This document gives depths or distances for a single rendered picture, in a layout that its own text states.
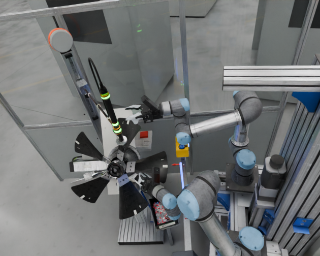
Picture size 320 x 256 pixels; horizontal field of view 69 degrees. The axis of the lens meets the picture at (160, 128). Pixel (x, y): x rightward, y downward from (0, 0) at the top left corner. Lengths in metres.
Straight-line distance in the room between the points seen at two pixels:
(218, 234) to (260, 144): 1.70
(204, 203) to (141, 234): 1.67
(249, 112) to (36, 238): 2.63
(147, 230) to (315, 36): 2.97
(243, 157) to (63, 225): 2.20
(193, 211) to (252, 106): 0.62
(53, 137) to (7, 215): 1.24
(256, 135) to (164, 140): 0.95
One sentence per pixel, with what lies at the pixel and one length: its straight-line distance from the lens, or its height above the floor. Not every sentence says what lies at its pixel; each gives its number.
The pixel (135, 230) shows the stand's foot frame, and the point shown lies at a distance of 2.68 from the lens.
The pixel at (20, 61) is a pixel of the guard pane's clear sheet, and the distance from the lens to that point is 2.26.
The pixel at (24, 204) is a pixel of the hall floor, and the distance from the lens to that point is 3.51.
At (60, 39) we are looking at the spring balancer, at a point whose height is 1.90.
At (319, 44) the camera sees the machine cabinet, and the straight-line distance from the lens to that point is 3.60.
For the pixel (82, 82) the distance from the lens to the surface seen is 1.90.
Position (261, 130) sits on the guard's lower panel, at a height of 0.72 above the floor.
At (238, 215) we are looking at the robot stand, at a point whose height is 0.95.
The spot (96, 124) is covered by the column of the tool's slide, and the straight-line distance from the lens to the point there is 2.22.
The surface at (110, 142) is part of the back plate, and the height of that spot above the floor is 1.16.
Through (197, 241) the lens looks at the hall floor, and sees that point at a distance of 2.64.
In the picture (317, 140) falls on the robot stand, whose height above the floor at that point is 1.84.
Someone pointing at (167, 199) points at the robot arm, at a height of 1.35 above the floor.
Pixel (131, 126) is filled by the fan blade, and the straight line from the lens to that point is 1.59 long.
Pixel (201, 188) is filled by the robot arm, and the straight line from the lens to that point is 1.02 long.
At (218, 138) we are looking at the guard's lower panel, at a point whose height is 0.63.
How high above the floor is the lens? 2.49
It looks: 44 degrees down
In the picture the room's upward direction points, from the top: 10 degrees counter-clockwise
